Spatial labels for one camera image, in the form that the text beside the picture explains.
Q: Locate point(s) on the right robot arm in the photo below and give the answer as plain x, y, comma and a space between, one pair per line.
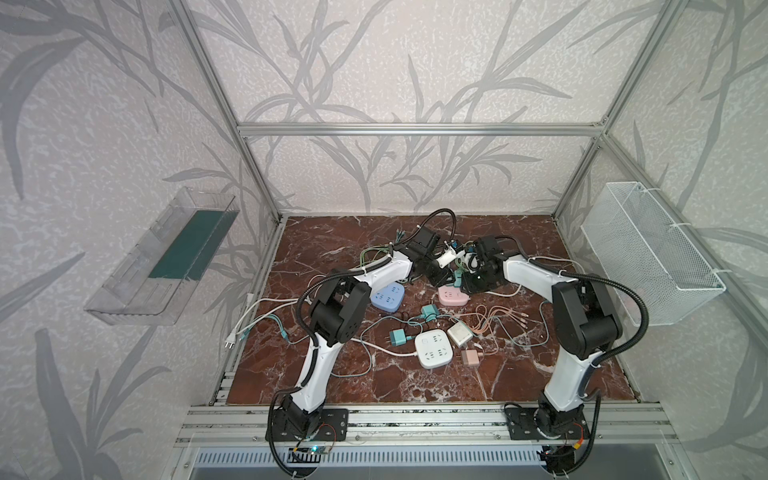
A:
585, 319

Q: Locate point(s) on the pink power strip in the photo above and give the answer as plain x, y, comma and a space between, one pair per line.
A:
451, 296

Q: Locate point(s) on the pink charger plug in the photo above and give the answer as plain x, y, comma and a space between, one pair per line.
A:
470, 357

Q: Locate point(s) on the blue power strip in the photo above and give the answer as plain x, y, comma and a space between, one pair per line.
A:
390, 298

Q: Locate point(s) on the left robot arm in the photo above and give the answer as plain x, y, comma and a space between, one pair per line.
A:
331, 312

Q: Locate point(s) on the white charger plug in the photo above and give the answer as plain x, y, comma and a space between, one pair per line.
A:
460, 334

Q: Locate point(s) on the white wire basket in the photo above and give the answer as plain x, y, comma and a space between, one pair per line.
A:
639, 245

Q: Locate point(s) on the clear plastic tray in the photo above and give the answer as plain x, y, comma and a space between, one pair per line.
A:
155, 281

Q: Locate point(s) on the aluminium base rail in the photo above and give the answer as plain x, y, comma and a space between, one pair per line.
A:
401, 424

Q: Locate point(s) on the white power strip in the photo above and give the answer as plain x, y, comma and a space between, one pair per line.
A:
433, 349

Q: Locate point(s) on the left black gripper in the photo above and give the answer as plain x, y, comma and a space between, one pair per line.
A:
433, 268

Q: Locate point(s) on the teal charger plug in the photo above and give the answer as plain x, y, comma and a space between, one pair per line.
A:
429, 312
398, 337

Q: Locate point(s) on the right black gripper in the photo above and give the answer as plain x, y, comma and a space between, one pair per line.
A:
475, 279

